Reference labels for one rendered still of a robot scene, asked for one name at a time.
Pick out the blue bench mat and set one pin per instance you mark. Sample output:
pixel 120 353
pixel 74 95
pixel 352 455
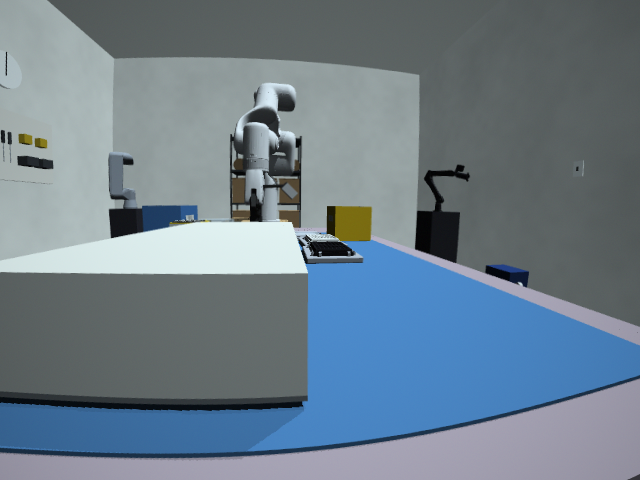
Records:
pixel 397 347

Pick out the yellow open-top bin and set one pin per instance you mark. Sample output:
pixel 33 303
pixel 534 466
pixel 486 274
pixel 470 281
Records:
pixel 349 223

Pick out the blue open-top bin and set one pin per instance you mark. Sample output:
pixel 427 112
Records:
pixel 159 217

